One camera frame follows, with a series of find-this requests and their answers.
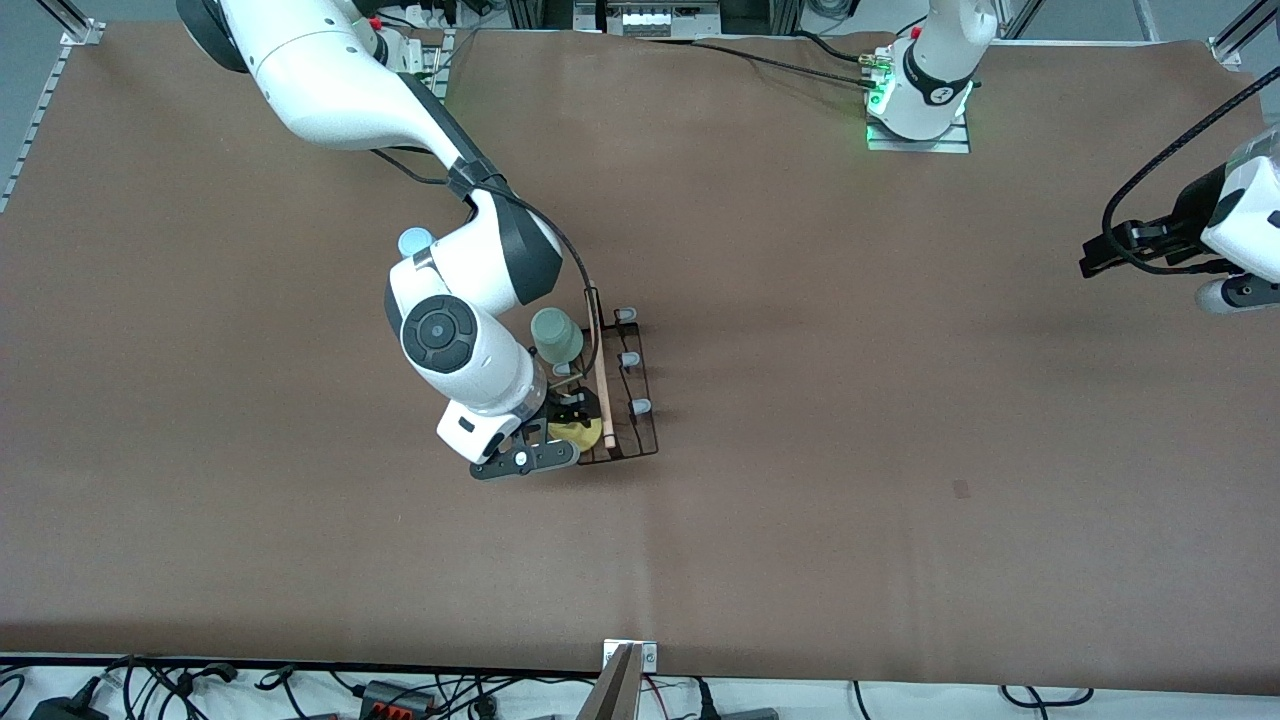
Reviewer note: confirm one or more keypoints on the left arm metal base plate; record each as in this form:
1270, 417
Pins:
920, 146

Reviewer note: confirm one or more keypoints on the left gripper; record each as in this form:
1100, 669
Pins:
1186, 219

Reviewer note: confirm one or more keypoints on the grey metal pole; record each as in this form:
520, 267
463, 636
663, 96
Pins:
615, 695

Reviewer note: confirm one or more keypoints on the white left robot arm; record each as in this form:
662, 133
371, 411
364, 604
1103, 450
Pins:
930, 70

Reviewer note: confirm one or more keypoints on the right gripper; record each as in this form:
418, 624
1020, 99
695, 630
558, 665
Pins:
556, 404

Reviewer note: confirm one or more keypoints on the perforated metal edge rail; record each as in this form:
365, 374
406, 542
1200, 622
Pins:
40, 110

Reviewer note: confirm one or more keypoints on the control box with white sockets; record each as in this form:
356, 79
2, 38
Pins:
650, 20

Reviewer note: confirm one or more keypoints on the light blue plastic cup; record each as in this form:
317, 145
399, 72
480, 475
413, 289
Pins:
413, 240

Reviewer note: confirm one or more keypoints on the black connector with orange levers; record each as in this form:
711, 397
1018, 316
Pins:
395, 698

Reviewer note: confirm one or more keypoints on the yellow plastic cup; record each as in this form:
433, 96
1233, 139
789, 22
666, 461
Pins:
580, 434

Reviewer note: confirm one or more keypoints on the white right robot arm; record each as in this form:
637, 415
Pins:
330, 90

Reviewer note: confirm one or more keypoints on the teal plastic cup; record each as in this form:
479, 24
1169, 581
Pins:
556, 335

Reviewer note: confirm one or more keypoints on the small metal table bracket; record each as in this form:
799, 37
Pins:
650, 655

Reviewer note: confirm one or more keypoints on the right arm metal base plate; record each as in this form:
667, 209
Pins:
435, 70

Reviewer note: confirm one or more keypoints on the grey cylinder on left gripper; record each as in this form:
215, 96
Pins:
1245, 295

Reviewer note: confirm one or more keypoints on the black power adapter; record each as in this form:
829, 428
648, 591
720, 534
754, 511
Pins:
65, 708

